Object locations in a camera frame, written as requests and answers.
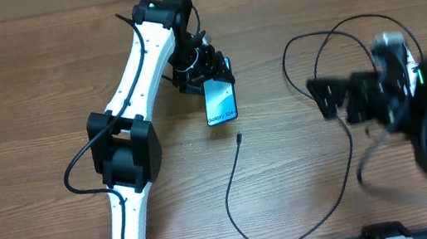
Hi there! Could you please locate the Samsung Galaxy smartphone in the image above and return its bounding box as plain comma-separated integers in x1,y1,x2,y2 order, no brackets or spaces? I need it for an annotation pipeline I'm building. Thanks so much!
198,56,240,128

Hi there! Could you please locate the white power strip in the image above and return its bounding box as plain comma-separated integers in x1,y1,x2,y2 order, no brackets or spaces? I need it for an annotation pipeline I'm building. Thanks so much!
406,49,419,85

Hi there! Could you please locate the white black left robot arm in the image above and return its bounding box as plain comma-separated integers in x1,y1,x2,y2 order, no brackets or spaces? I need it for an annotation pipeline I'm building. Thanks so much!
86,0,238,239

